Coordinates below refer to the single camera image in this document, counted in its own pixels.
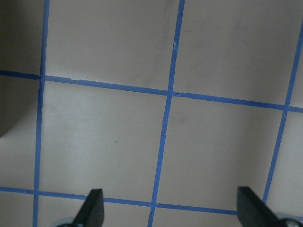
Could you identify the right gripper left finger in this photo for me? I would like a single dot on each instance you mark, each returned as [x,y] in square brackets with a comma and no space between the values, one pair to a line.
[91,213]

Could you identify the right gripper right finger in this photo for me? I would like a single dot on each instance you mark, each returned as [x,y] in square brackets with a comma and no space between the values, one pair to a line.
[253,212]

